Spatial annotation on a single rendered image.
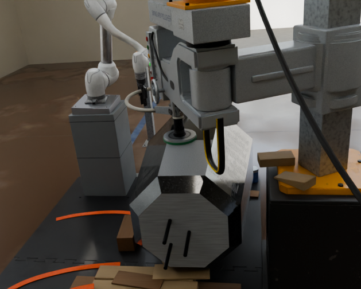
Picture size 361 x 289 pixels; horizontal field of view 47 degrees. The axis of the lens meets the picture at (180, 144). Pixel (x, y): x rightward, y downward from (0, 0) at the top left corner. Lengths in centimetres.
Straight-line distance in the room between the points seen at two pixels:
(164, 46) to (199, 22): 76
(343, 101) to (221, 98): 63
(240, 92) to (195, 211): 71
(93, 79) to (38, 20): 686
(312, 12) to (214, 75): 61
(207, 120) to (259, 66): 34
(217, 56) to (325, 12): 57
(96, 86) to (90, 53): 643
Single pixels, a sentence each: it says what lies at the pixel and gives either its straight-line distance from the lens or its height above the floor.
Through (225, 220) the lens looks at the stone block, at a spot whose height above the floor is 62.
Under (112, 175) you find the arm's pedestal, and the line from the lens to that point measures 371.
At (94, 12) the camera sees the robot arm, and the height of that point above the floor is 160.
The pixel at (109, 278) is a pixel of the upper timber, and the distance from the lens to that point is 265.
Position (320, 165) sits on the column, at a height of 85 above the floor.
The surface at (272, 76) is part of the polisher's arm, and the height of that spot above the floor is 138.
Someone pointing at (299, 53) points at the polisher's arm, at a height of 147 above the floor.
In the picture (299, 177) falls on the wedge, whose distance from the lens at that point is 225.
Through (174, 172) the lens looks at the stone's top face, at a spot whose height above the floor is 85.
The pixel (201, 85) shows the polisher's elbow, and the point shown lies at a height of 139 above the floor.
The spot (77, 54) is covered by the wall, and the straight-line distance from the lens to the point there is 1010.
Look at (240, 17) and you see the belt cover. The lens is 174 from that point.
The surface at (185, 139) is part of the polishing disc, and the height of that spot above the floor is 87.
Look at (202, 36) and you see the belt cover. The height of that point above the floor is 162.
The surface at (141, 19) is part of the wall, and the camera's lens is 948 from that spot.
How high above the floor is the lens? 188
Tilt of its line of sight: 24 degrees down
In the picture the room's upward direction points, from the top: 5 degrees counter-clockwise
